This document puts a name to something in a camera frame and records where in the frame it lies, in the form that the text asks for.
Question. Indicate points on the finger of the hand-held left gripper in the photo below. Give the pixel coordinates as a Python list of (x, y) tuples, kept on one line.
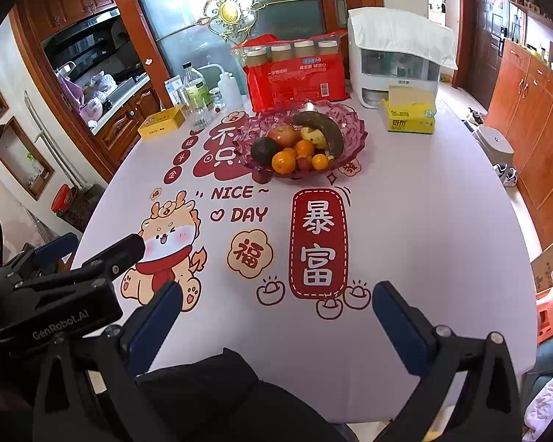
[(55, 244), (120, 251)]

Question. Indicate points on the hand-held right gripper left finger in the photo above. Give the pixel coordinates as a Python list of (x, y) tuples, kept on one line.
[(159, 317)]

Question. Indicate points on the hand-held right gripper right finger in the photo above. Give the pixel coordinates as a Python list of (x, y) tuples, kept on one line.
[(401, 327)]

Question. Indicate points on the dark avocado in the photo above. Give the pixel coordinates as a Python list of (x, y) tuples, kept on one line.
[(263, 152)]

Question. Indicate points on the small orange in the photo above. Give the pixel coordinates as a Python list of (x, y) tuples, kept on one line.
[(320, 161), (304, 147)]

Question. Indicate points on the large orange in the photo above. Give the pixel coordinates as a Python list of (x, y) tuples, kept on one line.
[(283, 162)]

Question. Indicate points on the red jujube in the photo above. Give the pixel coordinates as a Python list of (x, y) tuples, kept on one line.
[(303, 164)]

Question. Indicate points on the brown overripe banana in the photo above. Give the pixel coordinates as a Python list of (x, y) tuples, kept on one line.
[(334, 140)]

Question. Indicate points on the pink glass fruit plate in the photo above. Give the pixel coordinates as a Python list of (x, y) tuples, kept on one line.
[(350, 124)]

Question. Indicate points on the red bucket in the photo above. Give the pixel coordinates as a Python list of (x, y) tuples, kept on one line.
[(62, 198)]

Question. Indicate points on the person's dark clothing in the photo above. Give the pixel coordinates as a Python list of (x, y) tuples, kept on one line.
[(221, 400)]

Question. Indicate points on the wooden kitchen cabinet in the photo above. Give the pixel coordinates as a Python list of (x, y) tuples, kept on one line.
[(129, 119), (69, 0)]

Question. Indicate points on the yellow tin box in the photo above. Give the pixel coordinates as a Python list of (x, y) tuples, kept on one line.
[(161, 122)]

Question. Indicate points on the clear drinking glass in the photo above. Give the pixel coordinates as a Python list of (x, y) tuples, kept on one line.
[(200, 119)]

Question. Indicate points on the cardboard box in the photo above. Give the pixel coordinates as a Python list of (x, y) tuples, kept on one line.
[(550, 262)]

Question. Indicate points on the small steel can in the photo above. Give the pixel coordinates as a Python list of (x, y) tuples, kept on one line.
[(184, 97)]

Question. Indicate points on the white towel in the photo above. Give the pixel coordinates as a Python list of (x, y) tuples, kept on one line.
[(548, 405)]

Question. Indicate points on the white paper packet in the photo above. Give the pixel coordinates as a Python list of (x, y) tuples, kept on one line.
[(173, 87)]

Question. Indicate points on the clear bottle green label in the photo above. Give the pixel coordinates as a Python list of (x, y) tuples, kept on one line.
[(194, 87)]

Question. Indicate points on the small yellow-lid jar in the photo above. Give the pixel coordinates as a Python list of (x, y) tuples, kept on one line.
[(217, 99)]

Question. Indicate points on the pair of sneakers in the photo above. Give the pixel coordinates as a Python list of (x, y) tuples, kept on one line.
[(507, 175)]

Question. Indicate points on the white squeeze bottle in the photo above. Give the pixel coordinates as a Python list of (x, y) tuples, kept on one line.
[(228, 94)]

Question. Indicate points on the red apple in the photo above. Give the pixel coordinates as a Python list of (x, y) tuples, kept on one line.
[(283, 136)]

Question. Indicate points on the white round stool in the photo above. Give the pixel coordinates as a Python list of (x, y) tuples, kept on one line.
[(493, 142)]

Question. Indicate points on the yellow tissue box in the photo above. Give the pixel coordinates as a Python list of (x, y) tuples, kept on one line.
[(410, 119)]

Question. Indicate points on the yellow pear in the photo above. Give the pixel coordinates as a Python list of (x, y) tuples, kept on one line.
[(311, 136)]

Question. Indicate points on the red paper cup package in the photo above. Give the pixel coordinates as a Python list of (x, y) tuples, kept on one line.
[(295, 85)]

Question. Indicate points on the wooden upper kitchen cabinet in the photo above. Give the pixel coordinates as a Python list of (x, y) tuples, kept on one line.
[(69, 0)]

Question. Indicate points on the white countertop appliance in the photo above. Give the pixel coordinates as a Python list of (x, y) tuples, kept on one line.
[(364, 78)]

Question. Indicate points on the frosted glass door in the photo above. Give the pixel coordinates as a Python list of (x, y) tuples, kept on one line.
[(267, 14)]

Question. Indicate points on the white cloth cover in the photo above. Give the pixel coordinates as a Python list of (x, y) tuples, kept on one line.
[(396, 32)]

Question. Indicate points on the brown entrance door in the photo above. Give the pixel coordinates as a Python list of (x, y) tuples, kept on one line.
[(488, 27)]

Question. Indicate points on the wooden wall cabinet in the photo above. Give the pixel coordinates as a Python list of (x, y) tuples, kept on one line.
[(530, 124)]

